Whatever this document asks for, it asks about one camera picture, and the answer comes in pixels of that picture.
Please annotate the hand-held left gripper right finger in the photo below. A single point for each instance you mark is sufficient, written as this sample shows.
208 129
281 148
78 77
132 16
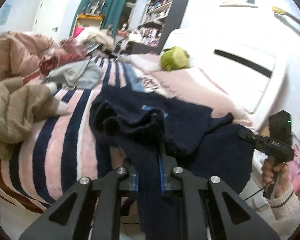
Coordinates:
161 173

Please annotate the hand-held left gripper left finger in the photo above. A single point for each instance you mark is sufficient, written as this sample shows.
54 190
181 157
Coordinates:
107 188

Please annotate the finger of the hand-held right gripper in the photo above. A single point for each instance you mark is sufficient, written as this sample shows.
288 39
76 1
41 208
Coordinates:
247 135

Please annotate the navy blue knit garment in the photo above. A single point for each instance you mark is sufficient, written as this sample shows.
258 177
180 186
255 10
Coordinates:
185 120

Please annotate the person's right forearm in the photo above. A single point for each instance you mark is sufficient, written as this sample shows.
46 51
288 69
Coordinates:
288 206

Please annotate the person's right hand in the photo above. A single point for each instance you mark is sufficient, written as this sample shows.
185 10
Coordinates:
281 177

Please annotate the pink navy striped blanket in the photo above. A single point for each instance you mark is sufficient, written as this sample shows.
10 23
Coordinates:
62 140

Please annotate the pink fleece blanket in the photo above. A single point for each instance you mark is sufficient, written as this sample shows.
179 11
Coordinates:
190 85

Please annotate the white bed headboard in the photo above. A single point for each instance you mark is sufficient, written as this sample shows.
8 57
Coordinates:
240 45

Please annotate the green plush toy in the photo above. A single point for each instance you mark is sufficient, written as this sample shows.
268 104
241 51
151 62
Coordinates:
174 58

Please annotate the grey garment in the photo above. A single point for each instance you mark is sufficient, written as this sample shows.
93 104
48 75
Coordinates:
75 73

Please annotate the beige fleece garment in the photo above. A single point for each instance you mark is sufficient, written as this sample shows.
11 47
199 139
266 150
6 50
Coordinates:
17 110

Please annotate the guitar neck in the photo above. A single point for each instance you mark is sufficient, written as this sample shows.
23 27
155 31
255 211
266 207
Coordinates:
292 17

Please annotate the maroon garment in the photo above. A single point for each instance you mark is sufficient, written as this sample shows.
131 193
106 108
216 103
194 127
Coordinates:
67 53

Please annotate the dark grey bookshelf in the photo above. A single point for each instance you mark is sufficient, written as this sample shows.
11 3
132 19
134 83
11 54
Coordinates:
162 17

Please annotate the white fluffy garment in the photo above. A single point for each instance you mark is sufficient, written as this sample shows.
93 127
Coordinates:
95 37

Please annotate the pink quilt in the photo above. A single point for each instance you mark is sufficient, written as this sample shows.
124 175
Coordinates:
17 52

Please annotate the yellow wooden shelf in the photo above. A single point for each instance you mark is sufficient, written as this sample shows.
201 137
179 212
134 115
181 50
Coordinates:
90 16

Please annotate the teal curtain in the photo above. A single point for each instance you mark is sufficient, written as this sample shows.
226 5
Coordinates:
110 5

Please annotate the white door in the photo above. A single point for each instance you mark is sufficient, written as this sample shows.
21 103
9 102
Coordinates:
52 15

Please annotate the small blue wall poster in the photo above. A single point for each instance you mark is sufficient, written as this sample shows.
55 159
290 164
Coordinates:
5 14

